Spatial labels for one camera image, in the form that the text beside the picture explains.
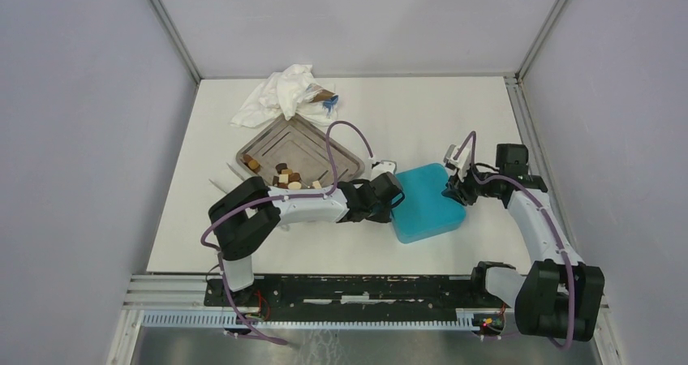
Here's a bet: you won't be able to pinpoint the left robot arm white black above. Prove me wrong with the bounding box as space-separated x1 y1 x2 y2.
201 172 405 307

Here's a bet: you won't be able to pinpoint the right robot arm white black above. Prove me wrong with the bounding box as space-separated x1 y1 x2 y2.
442 136 605 349

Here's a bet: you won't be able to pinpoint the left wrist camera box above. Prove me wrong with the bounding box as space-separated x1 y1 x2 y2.
370 160 397 180

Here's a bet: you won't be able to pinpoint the white crumpled cloth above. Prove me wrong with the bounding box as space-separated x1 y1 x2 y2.
230 64 338 128

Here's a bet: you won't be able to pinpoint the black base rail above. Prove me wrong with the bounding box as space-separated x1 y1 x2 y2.
203 274 513 323

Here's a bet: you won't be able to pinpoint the stainless steel tray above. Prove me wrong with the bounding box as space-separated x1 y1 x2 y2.
235 116 366 188

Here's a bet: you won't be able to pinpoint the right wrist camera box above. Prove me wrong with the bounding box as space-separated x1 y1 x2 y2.
444 144 473 181

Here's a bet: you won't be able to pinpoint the metal serving tongs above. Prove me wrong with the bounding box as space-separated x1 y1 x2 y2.
208 161 291 234

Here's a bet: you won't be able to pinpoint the teal box lid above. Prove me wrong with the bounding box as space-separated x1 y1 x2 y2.
393 163 467 216

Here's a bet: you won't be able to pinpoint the teal chocolate box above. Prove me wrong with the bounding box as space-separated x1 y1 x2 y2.
392 211 467 244

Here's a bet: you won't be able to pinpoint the brown blue wrapper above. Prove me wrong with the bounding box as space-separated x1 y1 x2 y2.
306 84 339 112

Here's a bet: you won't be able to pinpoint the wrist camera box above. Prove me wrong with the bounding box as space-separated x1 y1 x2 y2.
444 144 473 181
370 160 397 180

